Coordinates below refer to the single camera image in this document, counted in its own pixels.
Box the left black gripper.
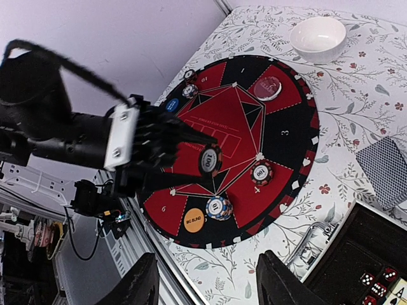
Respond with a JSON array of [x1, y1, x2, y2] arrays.
[[114, 94, 218, 197]]

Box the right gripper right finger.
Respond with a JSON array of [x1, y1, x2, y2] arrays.
[[256, 250, 326, 305]]

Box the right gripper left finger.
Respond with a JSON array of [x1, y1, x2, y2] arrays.
[[96, 252, 159, 305]]

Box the red black chips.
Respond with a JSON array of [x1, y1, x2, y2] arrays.
[[198, 144, 223, 177]]

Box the blue small blind button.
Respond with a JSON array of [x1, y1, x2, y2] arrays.
[[165, 98, 179, 112]]

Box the orange big blind button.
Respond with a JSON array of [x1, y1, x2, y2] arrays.
[[184, 208, 205, 233]]

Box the red black 100 chip stack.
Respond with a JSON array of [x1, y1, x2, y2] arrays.
[[250, 160, 273, 186]]

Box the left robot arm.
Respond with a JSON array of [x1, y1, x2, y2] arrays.
[[1, 39, 217, 197]]

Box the aluminium poker chip case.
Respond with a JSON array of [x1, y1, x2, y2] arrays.
[[286, 201, 406, 304]]

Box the red dice group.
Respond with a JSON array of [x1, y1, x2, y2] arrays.
[[359, 267, 399, 305]]

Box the round red black poker mat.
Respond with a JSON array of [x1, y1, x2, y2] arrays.
[[137, 55, 319, 248]]

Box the boxed card deck ace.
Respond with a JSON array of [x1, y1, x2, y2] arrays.
[[384, 278, 407, 305]]

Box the white ceramic bowl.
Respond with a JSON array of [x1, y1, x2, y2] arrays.
[[289, 17, 347, 64]]

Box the front aluminium rail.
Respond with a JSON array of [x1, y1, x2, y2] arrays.
[[52, 168, 198, 305]]

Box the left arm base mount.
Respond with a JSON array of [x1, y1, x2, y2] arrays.
[[70, 179, 131, 240]]

